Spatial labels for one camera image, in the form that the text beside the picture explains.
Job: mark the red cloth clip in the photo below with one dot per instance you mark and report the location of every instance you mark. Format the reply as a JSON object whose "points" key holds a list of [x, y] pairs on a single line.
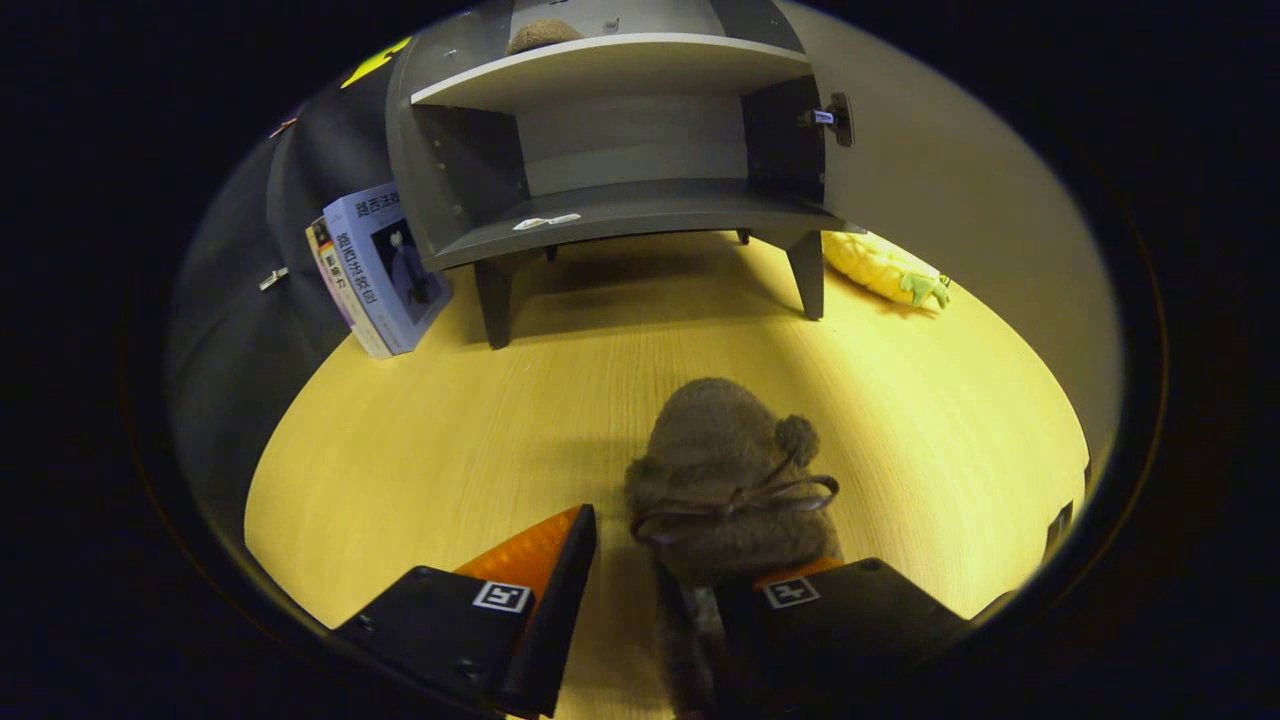
{"points": [[283, 126]]}

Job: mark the black backdrop cloth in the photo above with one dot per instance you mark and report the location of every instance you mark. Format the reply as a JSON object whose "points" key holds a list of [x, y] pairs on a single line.
{"points": [[250, 350]]}

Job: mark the grey shoe cabinet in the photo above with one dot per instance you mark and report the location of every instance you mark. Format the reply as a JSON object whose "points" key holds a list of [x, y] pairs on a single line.
{"points": [[620, 140]]}

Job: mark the yellow pineapple plush toy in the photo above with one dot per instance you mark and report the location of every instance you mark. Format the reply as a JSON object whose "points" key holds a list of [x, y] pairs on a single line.
{"points": [[880, 265]]}

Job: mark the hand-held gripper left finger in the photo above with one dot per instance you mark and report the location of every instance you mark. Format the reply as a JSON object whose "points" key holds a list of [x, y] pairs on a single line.
{"points": [[555, 620]]}

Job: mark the white spine book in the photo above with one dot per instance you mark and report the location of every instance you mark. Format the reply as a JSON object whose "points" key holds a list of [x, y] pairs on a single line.
{"points": [[340, 290]]}

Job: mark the blue cover book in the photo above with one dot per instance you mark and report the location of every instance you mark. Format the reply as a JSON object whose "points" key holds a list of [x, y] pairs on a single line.
{"points": [[390, 260]]}

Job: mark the brown fuzzy shoe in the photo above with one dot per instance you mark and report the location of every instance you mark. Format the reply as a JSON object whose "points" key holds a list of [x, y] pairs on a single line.
{"points": [[715, 450], [542, 35]]}

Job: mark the silver cloth clip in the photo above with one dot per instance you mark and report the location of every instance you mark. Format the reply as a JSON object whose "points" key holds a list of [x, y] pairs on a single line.
{"points": [[273, 278]]}

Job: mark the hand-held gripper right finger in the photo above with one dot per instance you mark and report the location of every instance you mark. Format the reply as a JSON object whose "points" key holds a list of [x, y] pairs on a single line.
{"points": [[850, 625]]}

